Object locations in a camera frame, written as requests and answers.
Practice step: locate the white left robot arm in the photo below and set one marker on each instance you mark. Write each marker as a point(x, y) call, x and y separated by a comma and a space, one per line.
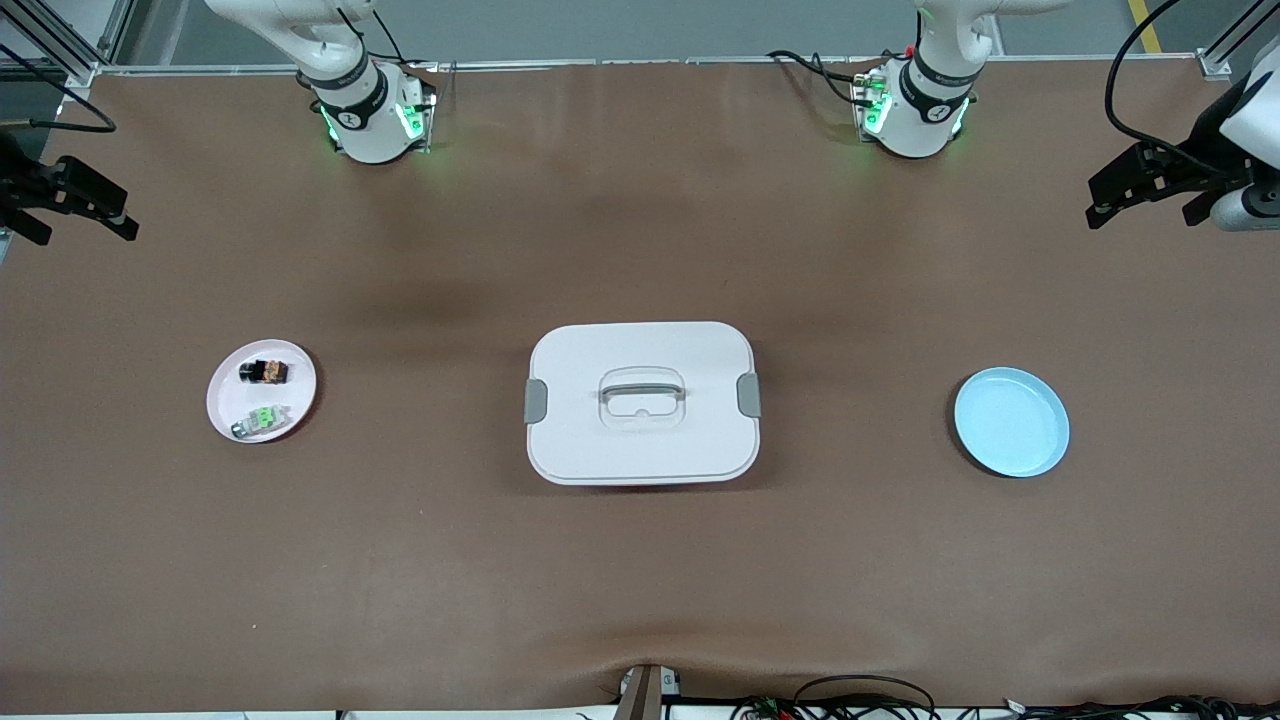
point(915, 115)

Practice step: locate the brown table mat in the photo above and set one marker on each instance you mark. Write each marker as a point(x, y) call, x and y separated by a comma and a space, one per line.
point(400, 560)

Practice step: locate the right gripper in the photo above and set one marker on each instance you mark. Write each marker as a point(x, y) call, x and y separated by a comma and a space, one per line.
point(14, 183)

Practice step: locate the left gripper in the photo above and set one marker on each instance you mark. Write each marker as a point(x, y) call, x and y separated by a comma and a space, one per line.
point(1196, 159)

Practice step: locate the grey box latch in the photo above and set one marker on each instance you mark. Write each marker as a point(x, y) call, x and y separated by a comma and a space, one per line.
point(749, 395)
point(536, 401)

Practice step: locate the pink round plate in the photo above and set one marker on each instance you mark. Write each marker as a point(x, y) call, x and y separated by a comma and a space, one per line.
point(225, 395)

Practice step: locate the orange and black switch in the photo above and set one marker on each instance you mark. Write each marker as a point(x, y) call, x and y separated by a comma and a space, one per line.
point(265, 372)

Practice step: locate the green switch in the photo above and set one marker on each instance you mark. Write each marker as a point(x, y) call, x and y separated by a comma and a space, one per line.
point(262, 420)

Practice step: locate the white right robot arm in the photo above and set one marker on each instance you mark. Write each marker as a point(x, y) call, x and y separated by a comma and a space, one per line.
point(370, 120)

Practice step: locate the aluminium frame post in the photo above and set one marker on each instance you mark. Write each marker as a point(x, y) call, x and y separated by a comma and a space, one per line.
point(85, 70)
point(1213, 65)

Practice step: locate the light blue round plate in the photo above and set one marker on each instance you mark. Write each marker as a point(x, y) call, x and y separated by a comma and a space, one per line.
point(1010, 425)

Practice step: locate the white lidded storage box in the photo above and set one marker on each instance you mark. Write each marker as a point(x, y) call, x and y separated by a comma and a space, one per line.
point(640, 450)

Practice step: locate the metal table edge bracket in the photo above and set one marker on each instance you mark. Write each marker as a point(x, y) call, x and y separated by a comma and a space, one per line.
point(645, 695)

